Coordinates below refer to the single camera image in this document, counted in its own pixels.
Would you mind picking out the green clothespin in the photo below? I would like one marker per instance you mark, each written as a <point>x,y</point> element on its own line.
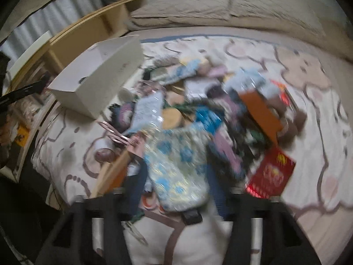
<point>136,218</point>

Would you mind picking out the purple crocheted pouch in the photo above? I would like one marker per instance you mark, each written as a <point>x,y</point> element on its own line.
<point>226,149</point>

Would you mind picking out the round wooden disc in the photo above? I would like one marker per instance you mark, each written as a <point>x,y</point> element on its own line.
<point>172,117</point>

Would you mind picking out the white blue medicine sachet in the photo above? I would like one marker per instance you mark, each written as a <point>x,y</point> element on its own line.
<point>248,80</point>
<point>182,71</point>
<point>146,110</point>

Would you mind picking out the wooden bedside shelf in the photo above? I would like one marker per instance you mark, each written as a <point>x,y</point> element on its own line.
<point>82,33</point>

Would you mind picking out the red packet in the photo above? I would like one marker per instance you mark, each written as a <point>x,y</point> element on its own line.
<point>282,93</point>

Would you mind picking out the pink tape roll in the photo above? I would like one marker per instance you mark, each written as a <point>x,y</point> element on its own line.
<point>104,154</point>

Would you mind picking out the clear plastic box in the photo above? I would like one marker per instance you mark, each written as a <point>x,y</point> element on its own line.
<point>198,88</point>

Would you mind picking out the brown leather card holder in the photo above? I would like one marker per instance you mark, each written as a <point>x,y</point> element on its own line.
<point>259,113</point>

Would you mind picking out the wooden stick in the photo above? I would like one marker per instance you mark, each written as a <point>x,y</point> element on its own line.
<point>106,175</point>

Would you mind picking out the blue foil sachet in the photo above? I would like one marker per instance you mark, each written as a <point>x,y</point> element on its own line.
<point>208,118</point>

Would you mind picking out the brown bandage roll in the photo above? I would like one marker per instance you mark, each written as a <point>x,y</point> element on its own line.
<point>288,132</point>
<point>278,106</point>
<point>300,118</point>

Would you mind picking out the blue floral brocade pouch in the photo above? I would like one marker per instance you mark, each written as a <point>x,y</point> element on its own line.
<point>176,171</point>

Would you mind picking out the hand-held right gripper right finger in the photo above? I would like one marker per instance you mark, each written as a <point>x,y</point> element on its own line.
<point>217,196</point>

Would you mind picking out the grey quilted pillow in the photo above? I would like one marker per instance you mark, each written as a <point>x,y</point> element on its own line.
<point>182,2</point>
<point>275,5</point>

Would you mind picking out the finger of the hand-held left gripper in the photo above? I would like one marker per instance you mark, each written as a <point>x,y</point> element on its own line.
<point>22,93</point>

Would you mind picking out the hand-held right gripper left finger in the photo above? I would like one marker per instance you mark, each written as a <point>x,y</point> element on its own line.
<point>138,187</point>

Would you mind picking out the white tape roll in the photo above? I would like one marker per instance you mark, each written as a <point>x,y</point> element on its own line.
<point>128,95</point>

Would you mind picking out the grey curtain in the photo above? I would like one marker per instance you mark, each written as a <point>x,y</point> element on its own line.
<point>55,13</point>

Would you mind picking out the white shoe box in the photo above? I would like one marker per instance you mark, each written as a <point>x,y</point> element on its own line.
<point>110,88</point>

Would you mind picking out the red cigarette box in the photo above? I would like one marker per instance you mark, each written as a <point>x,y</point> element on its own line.
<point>271,171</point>

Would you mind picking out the beige duvet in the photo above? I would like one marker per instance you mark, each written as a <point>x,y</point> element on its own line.
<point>331,41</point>

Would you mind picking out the crocheted purple coaster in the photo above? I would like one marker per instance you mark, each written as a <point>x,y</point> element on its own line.
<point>124,116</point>

